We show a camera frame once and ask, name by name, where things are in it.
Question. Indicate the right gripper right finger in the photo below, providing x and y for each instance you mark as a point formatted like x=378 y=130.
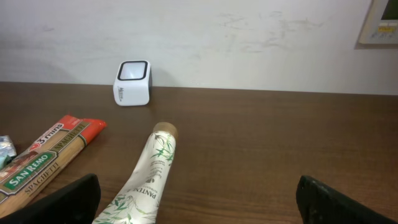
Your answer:
x=319 y=203

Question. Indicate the orange spaghetti packet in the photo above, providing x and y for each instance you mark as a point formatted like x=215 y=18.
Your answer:
x=32 y=170

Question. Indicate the teal wet wipes pack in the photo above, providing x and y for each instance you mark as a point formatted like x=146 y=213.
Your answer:
x=7 y=151

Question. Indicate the white barcode scanner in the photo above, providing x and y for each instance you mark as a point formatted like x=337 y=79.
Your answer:
x=133 y=83

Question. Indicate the white bamboo print tube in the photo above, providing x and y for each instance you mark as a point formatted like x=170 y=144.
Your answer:
x=139 y=199

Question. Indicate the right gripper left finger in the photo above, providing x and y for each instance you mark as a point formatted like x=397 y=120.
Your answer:
x=75 y=203

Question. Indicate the beige wall control panel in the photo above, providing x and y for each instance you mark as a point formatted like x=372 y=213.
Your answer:
x=380 y=24

